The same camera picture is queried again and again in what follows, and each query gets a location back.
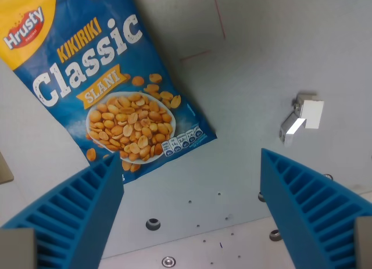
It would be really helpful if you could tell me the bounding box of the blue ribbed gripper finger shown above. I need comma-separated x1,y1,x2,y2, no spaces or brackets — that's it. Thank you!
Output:
0,152,126,269
259,148,372,269

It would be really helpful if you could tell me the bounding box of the white rectangular block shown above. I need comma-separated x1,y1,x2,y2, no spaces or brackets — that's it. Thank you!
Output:
299,99,325,130

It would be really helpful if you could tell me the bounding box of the beige flat object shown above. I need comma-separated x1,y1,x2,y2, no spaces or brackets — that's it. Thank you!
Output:
0,150,15,184

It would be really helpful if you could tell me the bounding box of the blue Hrusty Classic peanut bag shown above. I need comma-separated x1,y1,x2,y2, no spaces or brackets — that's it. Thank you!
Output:
0,0,219,185

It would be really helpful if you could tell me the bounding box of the silver metal angle bracket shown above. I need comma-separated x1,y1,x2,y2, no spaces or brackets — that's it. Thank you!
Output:
279,91,318,148

